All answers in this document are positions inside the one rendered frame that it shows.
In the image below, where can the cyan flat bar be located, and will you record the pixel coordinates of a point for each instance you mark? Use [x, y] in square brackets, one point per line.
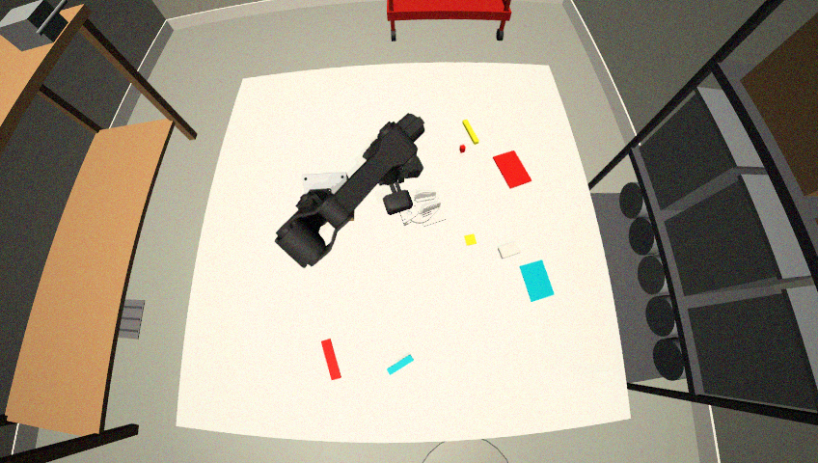
[403, 362]

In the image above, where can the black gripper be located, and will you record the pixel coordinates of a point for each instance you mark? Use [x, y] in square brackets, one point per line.
[396, 201]

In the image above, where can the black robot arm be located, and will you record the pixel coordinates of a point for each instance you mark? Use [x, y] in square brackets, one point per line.
[395, 147]

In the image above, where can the cyan rectangular plate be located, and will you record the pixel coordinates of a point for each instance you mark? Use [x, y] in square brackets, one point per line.
[536, 279]

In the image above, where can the yellow rectangular bar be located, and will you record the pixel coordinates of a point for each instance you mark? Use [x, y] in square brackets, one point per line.
[470, 132]

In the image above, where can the red flat rectangular plate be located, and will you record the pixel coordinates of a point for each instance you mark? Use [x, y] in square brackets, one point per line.
[512, 169]

